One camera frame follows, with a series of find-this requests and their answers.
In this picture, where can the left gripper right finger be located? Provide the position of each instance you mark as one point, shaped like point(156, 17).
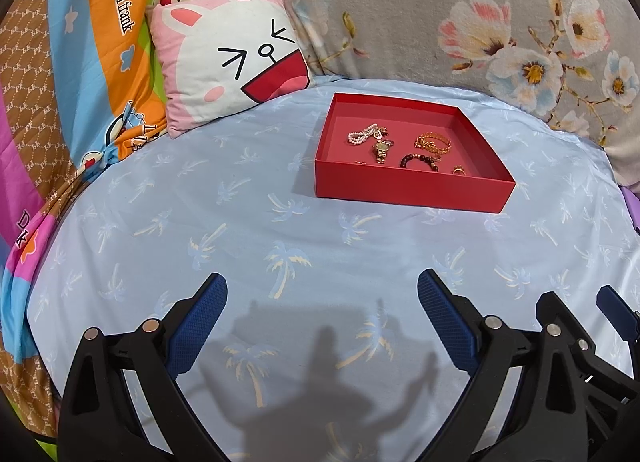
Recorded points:
point(546, 420)

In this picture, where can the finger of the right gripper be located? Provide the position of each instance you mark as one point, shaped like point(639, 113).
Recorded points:
point(623, 319)
point(550, 310)

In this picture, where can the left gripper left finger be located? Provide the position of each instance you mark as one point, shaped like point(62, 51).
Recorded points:
point(98, 421)

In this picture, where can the gold chain bangle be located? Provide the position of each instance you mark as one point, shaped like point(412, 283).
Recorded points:
point(433, 142)

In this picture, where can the gold wristwatch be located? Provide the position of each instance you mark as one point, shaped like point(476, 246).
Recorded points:
point(382, 145)

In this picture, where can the red jewelry tray box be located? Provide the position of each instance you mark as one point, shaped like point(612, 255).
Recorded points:
point(471, 177)

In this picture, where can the purple notebook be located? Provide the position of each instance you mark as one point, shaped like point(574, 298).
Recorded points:
point(633, 206)

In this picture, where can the grey floral blanket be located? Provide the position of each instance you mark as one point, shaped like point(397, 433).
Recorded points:
point(572, 63)

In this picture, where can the colorful cartoon bedsheet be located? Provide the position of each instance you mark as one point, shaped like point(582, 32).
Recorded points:
point(81, 89)

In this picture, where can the pink cat face pillow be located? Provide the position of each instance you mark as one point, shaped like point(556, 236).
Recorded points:
point(222, 57)

